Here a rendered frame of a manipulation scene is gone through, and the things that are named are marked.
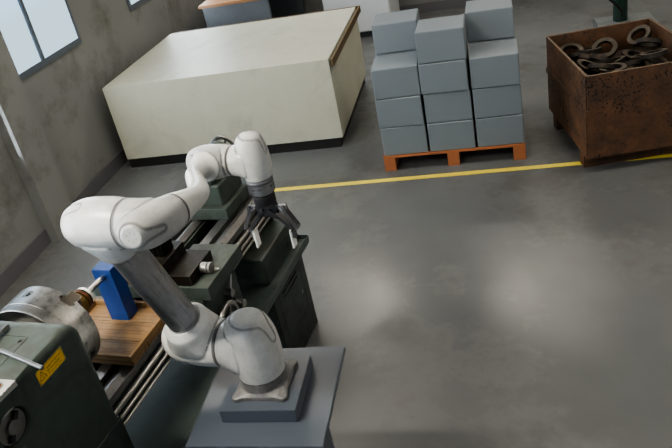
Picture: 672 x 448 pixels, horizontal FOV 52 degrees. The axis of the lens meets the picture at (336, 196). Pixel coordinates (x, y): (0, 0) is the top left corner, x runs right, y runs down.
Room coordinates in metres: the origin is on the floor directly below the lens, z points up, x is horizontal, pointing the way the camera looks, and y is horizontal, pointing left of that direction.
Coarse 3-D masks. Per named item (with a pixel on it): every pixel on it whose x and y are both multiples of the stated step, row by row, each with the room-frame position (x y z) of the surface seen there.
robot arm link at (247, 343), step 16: (224, 320) 1.81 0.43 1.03; (240, 320) 1.73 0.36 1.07; (256, 320) 1.72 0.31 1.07; (224, 336) 1.73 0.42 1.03; (240, 336) 1.69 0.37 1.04; (256, 336) 1.69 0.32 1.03; (272, 336) 1.72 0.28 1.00; (224, 352) 1.71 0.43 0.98; (240, 352) 1.68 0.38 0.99; (256, 352) 1.67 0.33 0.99; (272, 352) 1.69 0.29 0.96; (240, 368) 1.69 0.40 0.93; (256, 368) 1.67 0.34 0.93; (272, 368) 1.68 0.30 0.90; (256, 384) 1.67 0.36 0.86
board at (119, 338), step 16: (96, 304) 2.28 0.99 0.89; (144, 304) 2.19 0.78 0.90; (96, 320) 2.17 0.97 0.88; (112, 320) 2.15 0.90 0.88; (128, 320) 2.13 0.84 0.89; (144, 320) 2.11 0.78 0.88; (160, 320) 2.07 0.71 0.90; (112, 336) 2.05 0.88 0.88; (128, 336) 2.03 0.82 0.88; (144, 336) 1.98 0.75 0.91; (112, 352) 1.96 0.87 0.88; (128, 352) 1.94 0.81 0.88; (144, 352) 1.95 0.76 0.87
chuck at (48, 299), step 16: (32, 288) 1.89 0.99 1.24; (48, 288) 1.88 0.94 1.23; (32, 304) 1.80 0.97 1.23; (48, 304) 1.81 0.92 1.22; (64, 304) 1.83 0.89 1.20; (64, 320) 1.78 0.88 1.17; (80, 320) 1.81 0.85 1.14; (80, 336) 1.77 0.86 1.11; (96, 336) 1.82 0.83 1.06; (96, 352) 1.83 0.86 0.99
